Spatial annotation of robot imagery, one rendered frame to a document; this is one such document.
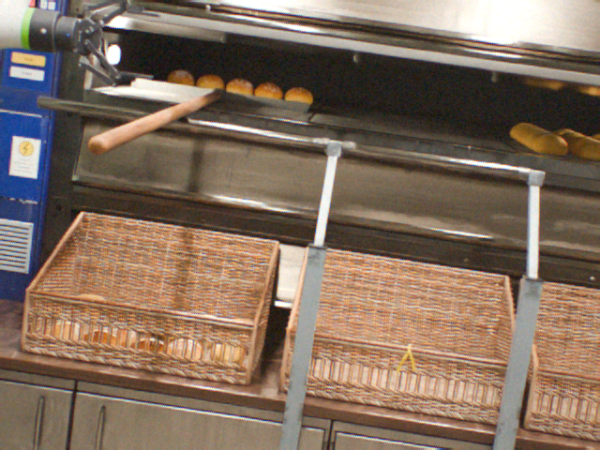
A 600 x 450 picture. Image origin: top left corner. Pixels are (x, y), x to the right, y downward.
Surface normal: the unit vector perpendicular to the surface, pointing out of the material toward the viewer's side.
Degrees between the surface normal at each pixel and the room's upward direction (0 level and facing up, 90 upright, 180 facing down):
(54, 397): 92
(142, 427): 90
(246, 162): 70
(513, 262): 90
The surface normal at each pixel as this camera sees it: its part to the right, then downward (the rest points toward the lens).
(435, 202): -0.01, -0.20
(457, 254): -0.06, 0.15
